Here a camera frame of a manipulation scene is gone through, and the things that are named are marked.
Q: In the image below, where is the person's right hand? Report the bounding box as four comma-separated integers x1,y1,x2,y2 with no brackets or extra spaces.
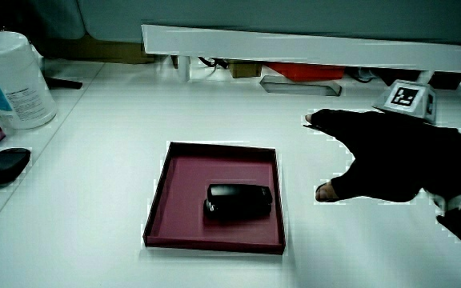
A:
304,78,461,204

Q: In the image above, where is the dark red square plate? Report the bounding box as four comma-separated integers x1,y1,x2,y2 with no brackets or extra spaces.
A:
142,141,287,255

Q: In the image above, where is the grey flat tray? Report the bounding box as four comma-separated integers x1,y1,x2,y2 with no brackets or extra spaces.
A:
259,74,343,98

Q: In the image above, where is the orange box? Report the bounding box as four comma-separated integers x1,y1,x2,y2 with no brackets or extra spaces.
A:
264,62,347,82

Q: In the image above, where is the white desk shelf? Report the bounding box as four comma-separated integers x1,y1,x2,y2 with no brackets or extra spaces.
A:
141,23,461,83

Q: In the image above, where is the small brown cardboard box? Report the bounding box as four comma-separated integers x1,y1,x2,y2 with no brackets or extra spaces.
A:
228,60,263,79

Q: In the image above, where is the large brown cardboard box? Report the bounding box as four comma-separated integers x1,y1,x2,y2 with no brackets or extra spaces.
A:
42,34,155,65

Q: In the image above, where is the white wipes canister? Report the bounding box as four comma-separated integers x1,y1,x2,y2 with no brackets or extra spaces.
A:
0,30,58,130

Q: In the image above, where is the black computer mouse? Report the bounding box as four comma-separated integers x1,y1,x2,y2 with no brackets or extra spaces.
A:
0,147,32,186

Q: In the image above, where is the black cable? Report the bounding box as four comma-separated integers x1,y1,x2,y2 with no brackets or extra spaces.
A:
197,56,229,70

